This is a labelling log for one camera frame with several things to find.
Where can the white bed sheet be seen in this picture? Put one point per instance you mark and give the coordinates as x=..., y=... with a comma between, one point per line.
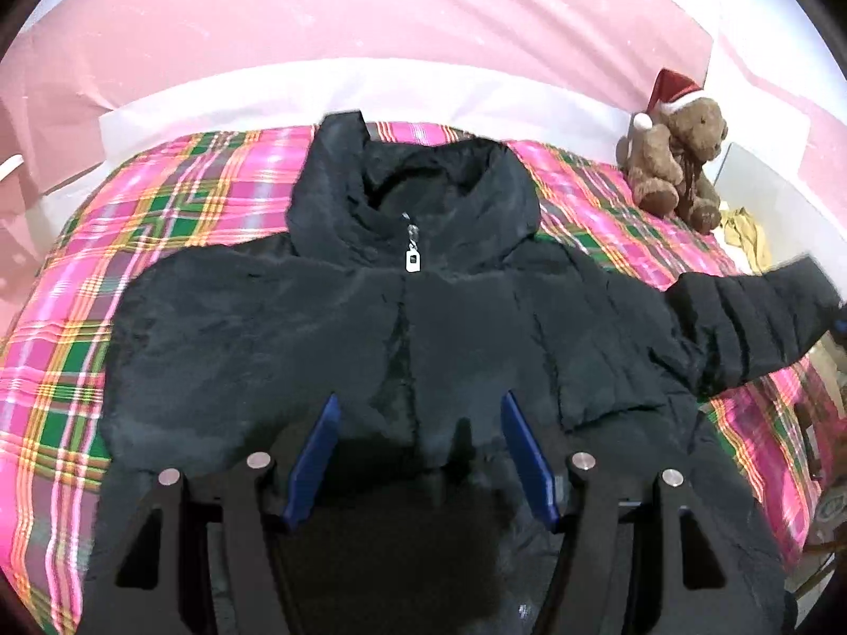
x=265, y=96

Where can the black puffer jacket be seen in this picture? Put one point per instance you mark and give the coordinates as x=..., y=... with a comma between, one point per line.
x=410, y=317

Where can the brown teddy bear santa hat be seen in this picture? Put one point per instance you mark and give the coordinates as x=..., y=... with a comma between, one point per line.
x=675, y=159

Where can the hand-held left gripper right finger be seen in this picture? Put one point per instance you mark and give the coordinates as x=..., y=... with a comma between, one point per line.
x=529, y=463

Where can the pink green plaid blanket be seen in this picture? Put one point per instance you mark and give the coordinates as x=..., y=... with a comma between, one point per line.
x=198, y=211

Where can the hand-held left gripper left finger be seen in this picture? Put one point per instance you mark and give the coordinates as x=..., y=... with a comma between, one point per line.
x=311, y=463

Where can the yellow cloth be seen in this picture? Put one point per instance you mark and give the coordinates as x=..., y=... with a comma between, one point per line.
x=748, y=235

